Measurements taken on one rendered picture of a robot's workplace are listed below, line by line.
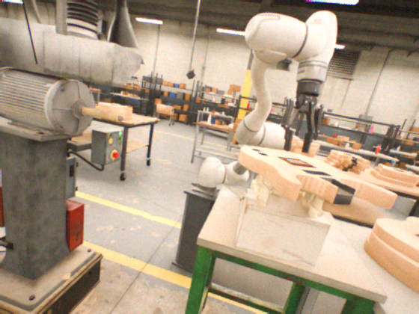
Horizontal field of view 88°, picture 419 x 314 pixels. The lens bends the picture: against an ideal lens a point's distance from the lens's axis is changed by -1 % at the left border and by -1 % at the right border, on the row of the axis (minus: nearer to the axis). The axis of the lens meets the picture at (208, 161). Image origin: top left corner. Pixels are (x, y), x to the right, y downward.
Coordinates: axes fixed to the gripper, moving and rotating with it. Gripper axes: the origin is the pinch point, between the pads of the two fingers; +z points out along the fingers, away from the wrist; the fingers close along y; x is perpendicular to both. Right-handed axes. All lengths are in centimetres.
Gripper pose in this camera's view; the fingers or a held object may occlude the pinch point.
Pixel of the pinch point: (297, 143)
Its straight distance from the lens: 81.8
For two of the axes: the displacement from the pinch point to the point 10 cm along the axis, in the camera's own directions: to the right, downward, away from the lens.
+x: 2.5, 1.8, -9.5
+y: -9.6, -1.0, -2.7
